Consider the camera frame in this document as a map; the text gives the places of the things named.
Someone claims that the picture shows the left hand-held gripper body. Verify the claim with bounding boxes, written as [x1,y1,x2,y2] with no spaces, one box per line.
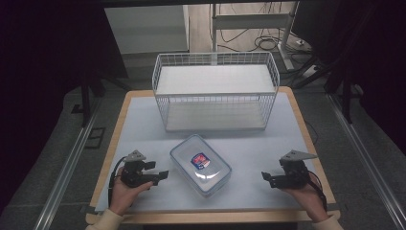
[120,149,158,189]

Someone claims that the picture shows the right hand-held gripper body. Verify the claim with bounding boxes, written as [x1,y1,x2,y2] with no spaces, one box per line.
[279,149,319,190]

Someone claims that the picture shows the clear plastic food container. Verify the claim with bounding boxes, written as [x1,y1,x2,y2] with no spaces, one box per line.
[169,133,233,198]

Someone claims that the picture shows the white wire shelf rack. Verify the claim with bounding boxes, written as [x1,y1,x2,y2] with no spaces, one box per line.
[151,51,282,133]

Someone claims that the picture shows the person's left hand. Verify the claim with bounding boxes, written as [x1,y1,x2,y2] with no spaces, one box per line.
[109,167,154,217]

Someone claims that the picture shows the person's right hand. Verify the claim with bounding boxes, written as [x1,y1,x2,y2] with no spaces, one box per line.
[282,173,328,223]

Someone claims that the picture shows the white table mat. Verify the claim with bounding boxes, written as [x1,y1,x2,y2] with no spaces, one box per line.
[94,92,321,213]

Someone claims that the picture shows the dark floor plate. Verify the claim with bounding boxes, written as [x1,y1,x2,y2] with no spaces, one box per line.
[83,126,106,150]

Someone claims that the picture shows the black stand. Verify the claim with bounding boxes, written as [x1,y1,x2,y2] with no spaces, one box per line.
[325,71,356,125]
[79,72,107,128]

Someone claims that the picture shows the dark curtain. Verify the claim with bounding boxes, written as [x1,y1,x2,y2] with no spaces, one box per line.
[291,0,406,154]
[0,0,109,215]

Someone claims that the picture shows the white cabinet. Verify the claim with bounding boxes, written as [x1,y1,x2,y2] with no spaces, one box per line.
[103,4,192,56]

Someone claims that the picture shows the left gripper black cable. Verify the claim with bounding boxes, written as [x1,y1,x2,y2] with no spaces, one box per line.
[107,155,128,209]

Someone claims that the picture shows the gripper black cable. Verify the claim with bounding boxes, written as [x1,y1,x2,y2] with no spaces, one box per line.
[307,170,328,213]
[107,155,128,209]

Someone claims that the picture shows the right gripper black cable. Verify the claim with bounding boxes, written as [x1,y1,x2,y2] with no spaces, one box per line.
[307,170,328,213]

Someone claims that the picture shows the metal floor rail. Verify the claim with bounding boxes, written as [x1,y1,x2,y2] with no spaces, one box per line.
[327,93,406,230]
[33,98,103,230]

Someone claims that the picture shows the black floor cables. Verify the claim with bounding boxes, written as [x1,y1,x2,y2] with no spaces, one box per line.
[219,28,318,75]

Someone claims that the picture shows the white metal desk frame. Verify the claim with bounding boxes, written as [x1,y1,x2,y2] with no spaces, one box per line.
[210,1,302,72]

